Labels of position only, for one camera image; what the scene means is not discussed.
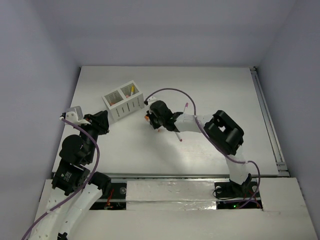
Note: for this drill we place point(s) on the aluminium rail edge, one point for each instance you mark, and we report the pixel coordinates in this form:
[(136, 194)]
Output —
[(161, 176), (282, 168)]

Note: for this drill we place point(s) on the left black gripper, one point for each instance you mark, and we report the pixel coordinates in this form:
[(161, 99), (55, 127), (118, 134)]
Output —
[(99, 122)]

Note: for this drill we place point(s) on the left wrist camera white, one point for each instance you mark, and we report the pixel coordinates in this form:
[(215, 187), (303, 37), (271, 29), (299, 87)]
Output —
[(75, 116)]

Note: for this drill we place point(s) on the pink capped white marker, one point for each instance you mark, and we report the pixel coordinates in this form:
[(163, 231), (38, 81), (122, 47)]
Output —
[(179, 137)]

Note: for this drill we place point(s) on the yellow capped white marker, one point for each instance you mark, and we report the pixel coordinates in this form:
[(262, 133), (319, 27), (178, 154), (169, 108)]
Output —
[(132, 91)]

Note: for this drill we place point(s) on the aluminium rail front edge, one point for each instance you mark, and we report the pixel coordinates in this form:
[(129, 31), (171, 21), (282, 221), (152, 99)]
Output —
[(161, 176)]

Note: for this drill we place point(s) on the aluminium rail right edge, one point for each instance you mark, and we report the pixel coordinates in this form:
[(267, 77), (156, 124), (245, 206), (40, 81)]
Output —
[(282, 168)]

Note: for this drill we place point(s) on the white two-compartment slotted holder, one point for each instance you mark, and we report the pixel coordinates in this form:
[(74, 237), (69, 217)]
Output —
[(124, 106)]

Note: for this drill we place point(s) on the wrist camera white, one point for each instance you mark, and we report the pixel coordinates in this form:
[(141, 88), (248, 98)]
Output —
[(75, 116), (149, 101)]

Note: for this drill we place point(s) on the white foam base cover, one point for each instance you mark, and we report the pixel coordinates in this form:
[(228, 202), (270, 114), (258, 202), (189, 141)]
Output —
[(176, 210)]

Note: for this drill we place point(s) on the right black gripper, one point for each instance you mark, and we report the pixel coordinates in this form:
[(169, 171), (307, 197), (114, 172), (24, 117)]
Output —
[(155, 125)]

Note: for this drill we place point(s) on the purple capped white marker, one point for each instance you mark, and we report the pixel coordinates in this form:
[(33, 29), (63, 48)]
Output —
[(185, 107)]

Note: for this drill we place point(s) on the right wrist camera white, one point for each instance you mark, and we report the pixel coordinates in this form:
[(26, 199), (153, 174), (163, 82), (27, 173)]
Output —
[(149, 101)]

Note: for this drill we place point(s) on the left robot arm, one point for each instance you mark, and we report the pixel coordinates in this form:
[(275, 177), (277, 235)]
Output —
[(81, 186)]

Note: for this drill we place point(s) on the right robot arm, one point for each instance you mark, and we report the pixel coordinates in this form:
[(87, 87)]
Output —
[(225, 135)]

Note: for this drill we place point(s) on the orange capped white marker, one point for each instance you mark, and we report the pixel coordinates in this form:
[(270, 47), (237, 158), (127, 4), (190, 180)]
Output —
[(153, 124)]

